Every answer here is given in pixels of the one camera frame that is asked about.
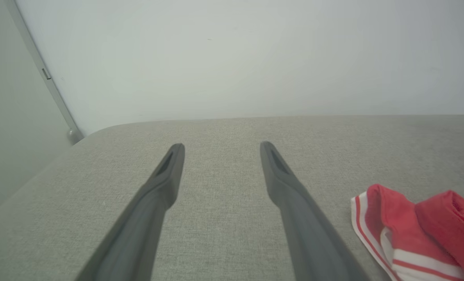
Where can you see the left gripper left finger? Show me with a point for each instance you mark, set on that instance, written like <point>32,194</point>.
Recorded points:
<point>138,234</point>

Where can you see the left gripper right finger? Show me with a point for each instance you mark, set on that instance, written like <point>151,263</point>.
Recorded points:
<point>310,234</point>

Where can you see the red white jersey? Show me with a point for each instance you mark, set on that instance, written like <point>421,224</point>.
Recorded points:
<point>427,234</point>

